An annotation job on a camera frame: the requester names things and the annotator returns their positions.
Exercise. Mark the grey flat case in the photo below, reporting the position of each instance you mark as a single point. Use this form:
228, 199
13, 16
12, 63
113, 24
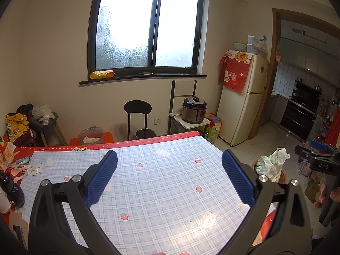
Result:
18, 236

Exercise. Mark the brown round bin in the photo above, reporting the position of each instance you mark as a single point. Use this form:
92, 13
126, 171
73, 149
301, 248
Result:
283, 175

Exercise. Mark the black round chair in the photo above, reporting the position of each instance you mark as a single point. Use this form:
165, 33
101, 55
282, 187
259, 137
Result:
138, 107

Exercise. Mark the yellow snack packet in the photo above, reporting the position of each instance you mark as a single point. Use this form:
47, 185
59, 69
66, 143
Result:
102, 74

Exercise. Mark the colourful shopping bag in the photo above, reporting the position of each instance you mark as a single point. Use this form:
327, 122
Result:
212, 130

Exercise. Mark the yellow garment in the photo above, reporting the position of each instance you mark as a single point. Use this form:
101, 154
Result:
16, 126

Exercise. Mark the black kitchen range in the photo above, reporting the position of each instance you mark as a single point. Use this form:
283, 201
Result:
300, 114

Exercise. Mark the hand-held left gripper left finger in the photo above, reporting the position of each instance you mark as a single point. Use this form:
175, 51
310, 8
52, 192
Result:
102, 180

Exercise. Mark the blue plaid tablecloth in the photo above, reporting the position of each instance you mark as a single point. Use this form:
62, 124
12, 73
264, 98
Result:
164, 186

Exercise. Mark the white side table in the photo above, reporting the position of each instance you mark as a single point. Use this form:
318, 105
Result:
176, 118

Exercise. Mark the brown notebook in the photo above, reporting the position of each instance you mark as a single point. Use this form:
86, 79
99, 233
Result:
20, 217

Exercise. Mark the blue plastic spoon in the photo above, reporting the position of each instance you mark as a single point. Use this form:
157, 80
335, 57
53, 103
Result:
24, 160

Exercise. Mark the dark red garment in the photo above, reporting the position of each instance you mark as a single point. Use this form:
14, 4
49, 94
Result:
26, 138

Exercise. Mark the person's right hand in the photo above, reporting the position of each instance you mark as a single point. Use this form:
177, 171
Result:
336, 195

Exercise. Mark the pink plastic spoon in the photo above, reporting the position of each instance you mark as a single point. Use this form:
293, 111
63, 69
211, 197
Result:
20, 173
20, 167

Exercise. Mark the yellow hanging ornament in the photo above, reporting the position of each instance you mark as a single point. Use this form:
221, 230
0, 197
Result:
278, 51

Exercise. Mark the clear plastic container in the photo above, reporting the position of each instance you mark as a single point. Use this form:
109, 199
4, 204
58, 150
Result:
251, 45

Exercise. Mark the colourful snack packets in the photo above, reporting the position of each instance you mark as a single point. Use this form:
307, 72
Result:
6, 154

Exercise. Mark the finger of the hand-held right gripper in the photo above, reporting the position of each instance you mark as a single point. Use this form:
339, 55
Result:
321, 145

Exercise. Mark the small round dish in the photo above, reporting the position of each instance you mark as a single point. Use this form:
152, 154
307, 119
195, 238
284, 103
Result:
146, 73

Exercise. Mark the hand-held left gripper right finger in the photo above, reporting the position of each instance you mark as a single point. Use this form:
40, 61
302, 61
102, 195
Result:
237, 178

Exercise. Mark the grey round stool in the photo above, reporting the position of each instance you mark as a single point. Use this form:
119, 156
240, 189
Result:
53, 127

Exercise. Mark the green plastic basket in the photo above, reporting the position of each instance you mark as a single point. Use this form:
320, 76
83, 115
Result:
239, 46

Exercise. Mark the wooden door frame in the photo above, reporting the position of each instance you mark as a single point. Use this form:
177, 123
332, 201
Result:
275, 58

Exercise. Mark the white plastic bag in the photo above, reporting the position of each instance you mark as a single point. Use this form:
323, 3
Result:
271, 164

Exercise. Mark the black framed window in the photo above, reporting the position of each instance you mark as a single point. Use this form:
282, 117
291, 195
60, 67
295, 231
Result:
156, 24

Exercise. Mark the orange stool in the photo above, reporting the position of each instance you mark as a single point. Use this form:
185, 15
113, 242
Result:
109, 137

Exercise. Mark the cream refrigerator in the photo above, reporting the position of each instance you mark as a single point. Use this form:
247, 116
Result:
244, 117

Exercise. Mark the white cup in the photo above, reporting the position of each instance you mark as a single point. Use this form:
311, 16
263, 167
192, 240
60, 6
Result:
4, 204

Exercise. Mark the red printed cloth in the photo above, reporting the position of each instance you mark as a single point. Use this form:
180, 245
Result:
235, 74

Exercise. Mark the crumpled clear plastic bag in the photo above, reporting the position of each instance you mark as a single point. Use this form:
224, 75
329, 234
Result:
42, 113

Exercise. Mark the white wall outlet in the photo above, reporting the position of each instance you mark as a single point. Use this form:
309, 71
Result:
157, 121

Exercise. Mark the clear lidded food container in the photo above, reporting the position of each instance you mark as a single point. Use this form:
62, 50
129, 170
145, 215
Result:
91, 135

